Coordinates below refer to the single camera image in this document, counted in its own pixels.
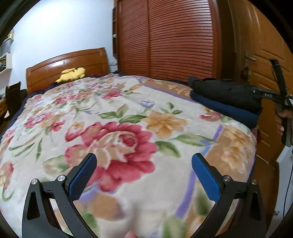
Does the black trench coat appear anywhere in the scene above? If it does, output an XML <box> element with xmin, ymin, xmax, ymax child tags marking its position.
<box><xmin>188</xmin><ymin>76</ymin><xmax>263</xmax><ymax>116</ymax></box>

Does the person's right hand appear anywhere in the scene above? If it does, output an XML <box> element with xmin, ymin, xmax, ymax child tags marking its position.
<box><xmin>276</xmin><ymin>109</ymin><xmax>293</xmax><ymax>136</ymax></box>

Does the folded navy blue garment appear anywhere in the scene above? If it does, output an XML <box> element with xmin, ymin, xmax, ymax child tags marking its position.
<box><xmin>190</xmin><ymin>90</ymin><xmax>259</xmax><ymax>129</ymax></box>

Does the wooden room door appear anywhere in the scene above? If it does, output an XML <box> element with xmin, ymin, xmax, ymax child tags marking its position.
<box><xmin>228</xmin><ymin>0</ymin><xmax>293</xmax><ymax>220</ymax></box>

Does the dark wooden chair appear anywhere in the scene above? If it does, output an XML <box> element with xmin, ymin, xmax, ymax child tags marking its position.
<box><xmin>5</xmin><ymin>82</ymin><xmax>28</xmax><ymax>119</ymax></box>

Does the wooden louvered wardrobe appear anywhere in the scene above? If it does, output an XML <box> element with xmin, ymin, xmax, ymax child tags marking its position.
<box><xmin>113</xmin><ymin>1</ymin><xmax>235</xmax><ymax>82</ymax></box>

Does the floral bed blanket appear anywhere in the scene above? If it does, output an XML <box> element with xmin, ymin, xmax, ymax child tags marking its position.
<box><xmin>1</xmin><ymin>74</ymin><xmax>256</xmax><ymax>237</ymax></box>

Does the yellow pikachu plush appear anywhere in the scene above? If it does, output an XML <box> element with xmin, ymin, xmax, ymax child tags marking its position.
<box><xmin>55</xmin><ymin>67</ymin><xmax>85</xmax><ymax>83</ymax></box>

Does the wooden bed headboard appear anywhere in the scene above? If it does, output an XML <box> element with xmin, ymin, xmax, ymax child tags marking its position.
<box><xmin>26</xmin><ymin>48</ymin><xmax>109</xmax><ymax>94</ymax></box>

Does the white wall shelf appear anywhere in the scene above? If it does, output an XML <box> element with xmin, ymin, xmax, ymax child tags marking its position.
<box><xmin>0</xmin><ymin>30</ymin><xmax>14</xmax><ymax>73</ymax></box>

